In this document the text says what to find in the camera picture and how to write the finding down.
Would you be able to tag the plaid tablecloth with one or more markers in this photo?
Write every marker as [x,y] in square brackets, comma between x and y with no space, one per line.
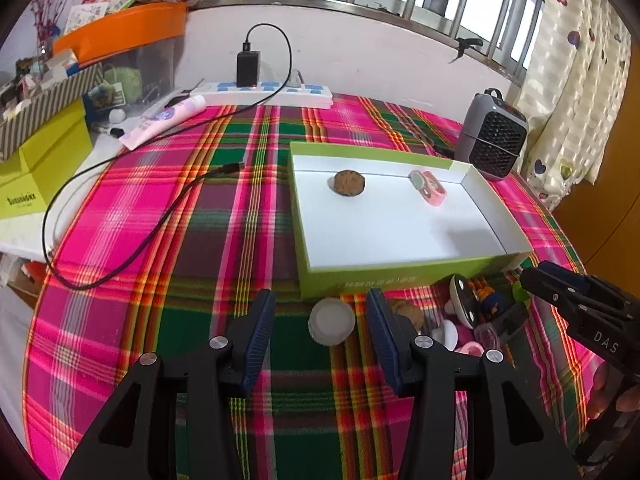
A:
[150,220]

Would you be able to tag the clear plastic storage bin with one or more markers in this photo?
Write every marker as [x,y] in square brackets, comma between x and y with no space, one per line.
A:
[150,70]

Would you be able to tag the black white oval gadget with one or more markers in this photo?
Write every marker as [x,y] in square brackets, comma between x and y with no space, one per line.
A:
[463,301]

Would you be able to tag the small white ball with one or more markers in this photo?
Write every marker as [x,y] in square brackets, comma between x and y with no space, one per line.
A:
[116,116]

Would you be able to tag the metal window grille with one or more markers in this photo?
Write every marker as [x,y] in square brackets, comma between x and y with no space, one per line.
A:
[350,5]

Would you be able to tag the striped cardboard box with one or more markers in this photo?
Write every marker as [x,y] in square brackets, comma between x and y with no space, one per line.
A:
[50,100]

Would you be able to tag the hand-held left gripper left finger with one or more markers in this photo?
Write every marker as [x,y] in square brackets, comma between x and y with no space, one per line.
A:
[257,342]

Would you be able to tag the wooden door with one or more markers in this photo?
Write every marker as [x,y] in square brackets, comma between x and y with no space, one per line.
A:
[615,210]

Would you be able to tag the white round case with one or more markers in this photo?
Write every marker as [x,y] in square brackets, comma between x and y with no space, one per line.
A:
[446,334]

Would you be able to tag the translucent white round cap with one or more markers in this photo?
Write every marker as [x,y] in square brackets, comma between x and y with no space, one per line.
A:
[331,321]

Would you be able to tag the pink round case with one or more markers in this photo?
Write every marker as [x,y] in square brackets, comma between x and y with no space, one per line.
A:
[470,348]

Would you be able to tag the patterned cream curtain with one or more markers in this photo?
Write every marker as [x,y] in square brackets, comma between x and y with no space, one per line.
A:
[575,85]

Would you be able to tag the white blue power strip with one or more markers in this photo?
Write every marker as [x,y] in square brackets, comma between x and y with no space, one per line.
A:
[300,94]

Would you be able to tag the person's right hand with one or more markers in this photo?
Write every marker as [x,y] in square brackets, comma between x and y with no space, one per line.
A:
[606,390]

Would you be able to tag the orange bin lid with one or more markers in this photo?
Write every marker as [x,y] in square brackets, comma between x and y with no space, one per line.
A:
[130,27]

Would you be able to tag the grey space heater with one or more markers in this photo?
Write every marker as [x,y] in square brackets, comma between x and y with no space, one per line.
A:
[492,140]

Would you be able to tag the yellow-green cardboard box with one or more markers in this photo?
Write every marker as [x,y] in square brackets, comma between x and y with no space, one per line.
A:
[45,170]

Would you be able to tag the pink lotion tube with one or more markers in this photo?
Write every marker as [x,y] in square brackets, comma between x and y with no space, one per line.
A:
[160,120]

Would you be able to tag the pink contact lens case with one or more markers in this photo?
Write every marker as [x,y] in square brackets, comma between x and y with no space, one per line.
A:
[429,187]

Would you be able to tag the dried flower branches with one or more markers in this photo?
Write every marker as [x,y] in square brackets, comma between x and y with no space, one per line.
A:
[50,10]

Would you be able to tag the black rectangular device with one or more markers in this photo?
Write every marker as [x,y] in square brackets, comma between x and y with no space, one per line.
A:
[512,321]

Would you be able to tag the black charger adapter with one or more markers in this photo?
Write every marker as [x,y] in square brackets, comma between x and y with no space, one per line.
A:
[248,70]

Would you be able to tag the small clear bottle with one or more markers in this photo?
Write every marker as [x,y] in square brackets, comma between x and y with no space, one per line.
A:
[486,335]

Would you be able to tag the printed paper packets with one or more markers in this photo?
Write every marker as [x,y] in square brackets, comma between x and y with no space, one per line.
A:
[95,7]

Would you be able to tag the dark blue packet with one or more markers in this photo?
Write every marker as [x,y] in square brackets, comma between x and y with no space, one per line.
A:
[102,97]

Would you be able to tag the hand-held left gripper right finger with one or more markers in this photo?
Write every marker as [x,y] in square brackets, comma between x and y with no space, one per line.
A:
[382,342]

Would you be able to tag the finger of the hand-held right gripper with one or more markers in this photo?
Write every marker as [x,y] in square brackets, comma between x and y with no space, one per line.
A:
[542,287]
[565,275]

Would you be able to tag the black clip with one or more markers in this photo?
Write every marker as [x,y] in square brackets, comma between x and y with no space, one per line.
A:
[467,46]

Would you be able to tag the small toy figure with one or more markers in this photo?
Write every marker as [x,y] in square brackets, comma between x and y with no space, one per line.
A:
[490,301]

